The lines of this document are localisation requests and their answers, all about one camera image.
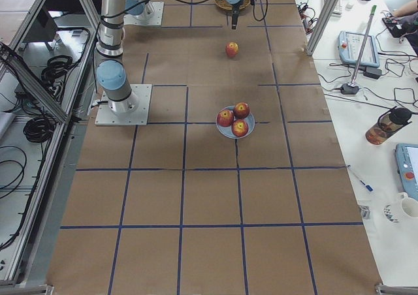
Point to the blue teach pendant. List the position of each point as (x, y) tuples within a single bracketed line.
[(406, 159), (349, 47)]

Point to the blue white pen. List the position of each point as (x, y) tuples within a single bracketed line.
[(366, 185)]

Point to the red apple plate front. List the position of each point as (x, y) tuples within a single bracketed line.
[(239, 128)]

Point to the aluminium frame post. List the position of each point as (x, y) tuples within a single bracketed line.
[(320, 26)]

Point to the red apple plate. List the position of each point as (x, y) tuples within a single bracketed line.
[(241, 110), (239, 128)]

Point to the red apple plate back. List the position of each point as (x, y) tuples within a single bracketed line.
[(241, 110)]

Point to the red yellow apple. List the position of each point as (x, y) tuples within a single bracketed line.
[(231, 49)]

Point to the grey stick green tip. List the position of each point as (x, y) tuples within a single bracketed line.
[(352, 83)]

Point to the brown paper table cover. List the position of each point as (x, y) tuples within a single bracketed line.
[(175, 207)]

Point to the glass tea bottle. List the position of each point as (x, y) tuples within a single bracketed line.
[(388, 124)]

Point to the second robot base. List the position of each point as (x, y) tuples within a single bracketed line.
[(145, 14)]

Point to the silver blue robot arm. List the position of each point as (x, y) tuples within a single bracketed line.
[(110, 73)]

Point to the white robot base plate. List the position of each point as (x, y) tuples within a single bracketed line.
[(132, 111)]

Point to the white mug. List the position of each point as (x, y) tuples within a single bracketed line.
[(404, 208)]

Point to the light blue plate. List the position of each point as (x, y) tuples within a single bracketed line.
[(226, 131)]

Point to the black power adapter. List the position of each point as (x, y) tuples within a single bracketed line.
[(372, 72)]

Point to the red apple on plate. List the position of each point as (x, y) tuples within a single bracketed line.
[(225, 118)]

